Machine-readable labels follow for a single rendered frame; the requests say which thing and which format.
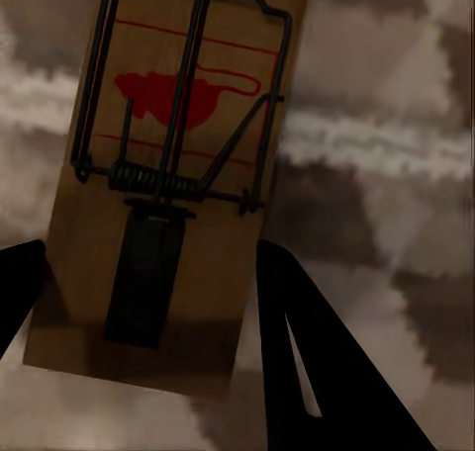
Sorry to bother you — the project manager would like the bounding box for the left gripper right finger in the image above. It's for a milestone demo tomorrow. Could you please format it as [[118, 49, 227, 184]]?
[[256, 239, 436, 451]]

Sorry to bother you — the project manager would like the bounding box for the mousetrap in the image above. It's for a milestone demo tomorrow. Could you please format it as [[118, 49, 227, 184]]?
[[22, 0, 307, 402]]

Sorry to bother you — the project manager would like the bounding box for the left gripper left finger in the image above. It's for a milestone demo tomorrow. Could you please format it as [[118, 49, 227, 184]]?
[[0, 239, 47, 358]]

